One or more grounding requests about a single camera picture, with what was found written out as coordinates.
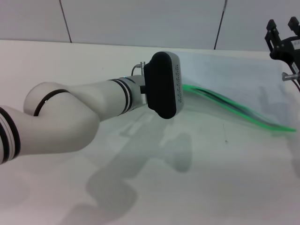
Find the black silver wrist camera box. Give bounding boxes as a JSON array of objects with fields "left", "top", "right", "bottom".
[{"left": 142, "top": 51, "right": 185, "bottom": 120}]

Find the silver plug on left gripper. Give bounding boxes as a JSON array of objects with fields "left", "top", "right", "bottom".
[{"left": 131, "top": 61, "right": 147, "bottom": 76}]

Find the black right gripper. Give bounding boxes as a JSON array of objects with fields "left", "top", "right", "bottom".
[{"left": 264, "top": 16, "right": 300, "bottom": 74}]

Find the silver plug on gripper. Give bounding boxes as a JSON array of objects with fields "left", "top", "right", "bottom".
[
  {"left": 131, "top": 61, "right": 147, "bottom": 76},
  {"left": 281, "top": 72, "right": 300, "bottom": 82}
]

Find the silver plug on right gripper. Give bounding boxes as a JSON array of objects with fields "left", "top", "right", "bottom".
[{"left": 281, "top": 72, "right": 300, "bottom": 82}]

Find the dark right gripper cable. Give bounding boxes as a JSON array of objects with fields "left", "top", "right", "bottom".
[{"left": 291, "top": 78, "right": 300, "bottom": 95}]

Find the clear document bag green zip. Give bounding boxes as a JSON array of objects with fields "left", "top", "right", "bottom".
[{"left": 174, "top": 52, "right": 297, "bottom": 136}]

